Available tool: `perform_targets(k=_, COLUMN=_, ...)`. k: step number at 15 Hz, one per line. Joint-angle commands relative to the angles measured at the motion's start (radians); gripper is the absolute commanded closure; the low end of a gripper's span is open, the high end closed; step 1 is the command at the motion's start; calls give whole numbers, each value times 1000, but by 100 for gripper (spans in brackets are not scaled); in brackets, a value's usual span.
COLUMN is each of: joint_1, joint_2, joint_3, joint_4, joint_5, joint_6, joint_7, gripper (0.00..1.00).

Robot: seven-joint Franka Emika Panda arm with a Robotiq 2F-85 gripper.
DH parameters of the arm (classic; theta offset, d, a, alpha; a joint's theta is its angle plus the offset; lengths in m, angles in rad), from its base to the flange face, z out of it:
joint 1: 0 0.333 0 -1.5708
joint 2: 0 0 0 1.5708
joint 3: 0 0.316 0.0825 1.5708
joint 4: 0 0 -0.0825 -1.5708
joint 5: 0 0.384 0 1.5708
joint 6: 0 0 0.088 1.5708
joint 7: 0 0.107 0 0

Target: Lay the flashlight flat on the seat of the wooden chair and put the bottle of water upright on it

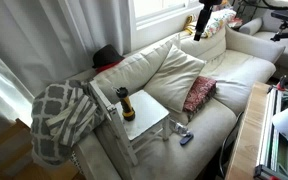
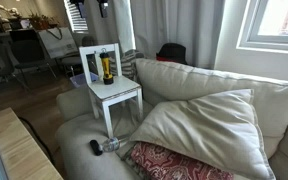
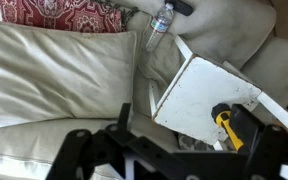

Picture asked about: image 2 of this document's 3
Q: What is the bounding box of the beige sofa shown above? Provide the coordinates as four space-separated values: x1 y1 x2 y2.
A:
56 58 288 180

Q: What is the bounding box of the black remote control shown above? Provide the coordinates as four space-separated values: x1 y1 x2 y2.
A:
90 140 103 156

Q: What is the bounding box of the clear plastic water bottle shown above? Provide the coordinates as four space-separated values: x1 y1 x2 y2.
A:
99 134 130 152

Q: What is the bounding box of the yellow black flashlight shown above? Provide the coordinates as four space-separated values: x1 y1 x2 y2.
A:
100 48 114 85

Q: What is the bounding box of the black cable on floor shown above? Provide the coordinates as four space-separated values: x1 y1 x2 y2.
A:
17 116 56 165

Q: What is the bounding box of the white tote bag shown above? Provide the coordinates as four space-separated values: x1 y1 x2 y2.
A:
38 27 77 58

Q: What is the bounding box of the red patterned cushion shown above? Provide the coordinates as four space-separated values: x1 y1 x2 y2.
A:
130 142 233 180

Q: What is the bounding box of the light wooden table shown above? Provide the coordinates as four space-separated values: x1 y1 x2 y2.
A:
0 108 64 180

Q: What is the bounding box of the black hat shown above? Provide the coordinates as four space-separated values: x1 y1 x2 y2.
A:
156 43 187 65

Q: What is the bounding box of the large beige pillow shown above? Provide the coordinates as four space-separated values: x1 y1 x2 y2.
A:
130 89 276 180

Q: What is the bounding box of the translucent plastic storage bin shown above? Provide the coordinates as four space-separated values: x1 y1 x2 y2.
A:
70 73 98 88

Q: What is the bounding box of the small white wooden chair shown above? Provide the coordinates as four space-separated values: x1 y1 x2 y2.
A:
79 43 143 138

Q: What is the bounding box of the black office chair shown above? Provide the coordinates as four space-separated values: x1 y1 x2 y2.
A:
10 29 57 84

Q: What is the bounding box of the grey curtain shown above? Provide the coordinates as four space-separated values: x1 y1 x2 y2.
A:
84 0 225 69

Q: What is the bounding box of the white window frame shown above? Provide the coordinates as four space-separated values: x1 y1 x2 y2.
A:
237 0 288 54

